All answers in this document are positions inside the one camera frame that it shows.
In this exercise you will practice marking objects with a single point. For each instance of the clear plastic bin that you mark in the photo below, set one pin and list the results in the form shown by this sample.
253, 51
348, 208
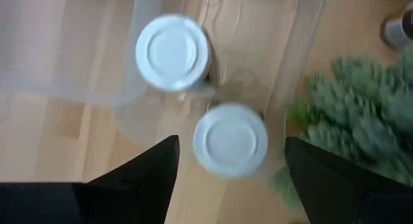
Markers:
258, 56

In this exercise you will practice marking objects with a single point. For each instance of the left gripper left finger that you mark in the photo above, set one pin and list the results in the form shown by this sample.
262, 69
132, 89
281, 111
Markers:
129, 191

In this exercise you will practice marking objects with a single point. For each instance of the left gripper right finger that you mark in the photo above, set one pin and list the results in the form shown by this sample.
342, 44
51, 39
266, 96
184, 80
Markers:
338, 191

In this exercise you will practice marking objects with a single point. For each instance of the artificial green plant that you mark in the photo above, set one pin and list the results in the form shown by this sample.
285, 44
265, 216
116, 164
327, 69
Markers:
355, 114

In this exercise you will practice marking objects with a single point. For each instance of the white-lid spice jar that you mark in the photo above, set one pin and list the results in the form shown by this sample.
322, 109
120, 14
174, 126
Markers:
230, 140
172, 51

